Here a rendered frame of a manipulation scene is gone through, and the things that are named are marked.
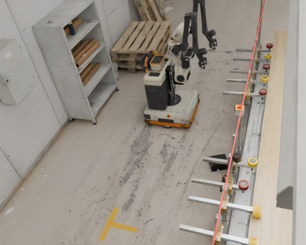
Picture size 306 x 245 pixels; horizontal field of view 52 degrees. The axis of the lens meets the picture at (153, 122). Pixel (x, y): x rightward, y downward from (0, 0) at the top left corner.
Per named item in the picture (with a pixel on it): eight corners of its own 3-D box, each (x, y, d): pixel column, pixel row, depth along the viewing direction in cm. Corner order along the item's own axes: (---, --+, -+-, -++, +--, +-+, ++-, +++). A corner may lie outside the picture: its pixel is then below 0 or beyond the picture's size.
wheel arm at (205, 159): (203, 162, 280) (202, 158, 277) (204, 159, 282) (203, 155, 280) (254, 169, 265) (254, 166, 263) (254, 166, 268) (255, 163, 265)
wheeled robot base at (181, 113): (144, 124, 452) (141, 111, 436) (158, 98, 496) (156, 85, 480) (190, 130, 429) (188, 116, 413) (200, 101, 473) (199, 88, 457)
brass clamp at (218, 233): (211, 243, 212) (211, 239, 209) (215, 225, 221) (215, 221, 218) (220, 245, 210) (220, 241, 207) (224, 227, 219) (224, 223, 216)
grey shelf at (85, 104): (70, 121, 490) (30, 26, 390) (96, 88, 551) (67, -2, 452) (95, 124, 475) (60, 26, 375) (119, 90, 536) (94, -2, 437)
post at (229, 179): (227, 195, 265) (227, 155, 235) (228, 191, 268) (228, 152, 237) (231, 195, 264) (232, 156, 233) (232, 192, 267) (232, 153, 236)
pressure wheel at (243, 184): (237, 195, 252) (237, 186, 244) (238, 187, 257) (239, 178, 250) (247, 197, 249) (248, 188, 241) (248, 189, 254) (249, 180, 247)
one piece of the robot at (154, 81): (148, 116, 444) (138, 64, 391) (161, 93, 482) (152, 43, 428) (171, 118, 433) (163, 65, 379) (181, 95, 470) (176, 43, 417)
